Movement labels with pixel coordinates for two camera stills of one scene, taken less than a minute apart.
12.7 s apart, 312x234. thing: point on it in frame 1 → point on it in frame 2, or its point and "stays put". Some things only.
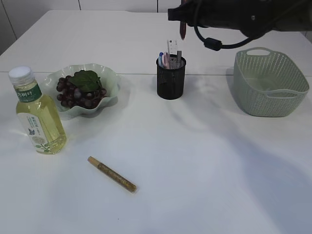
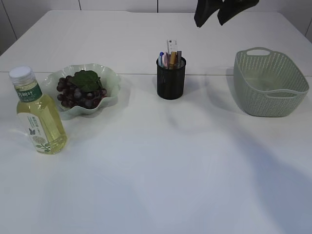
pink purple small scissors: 166,60 stays put
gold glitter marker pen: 123,181 → 173,59
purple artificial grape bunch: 84,90 stays put
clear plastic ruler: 172,47 stays put
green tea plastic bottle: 38,112 stays put
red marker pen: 183,29 → 168,58
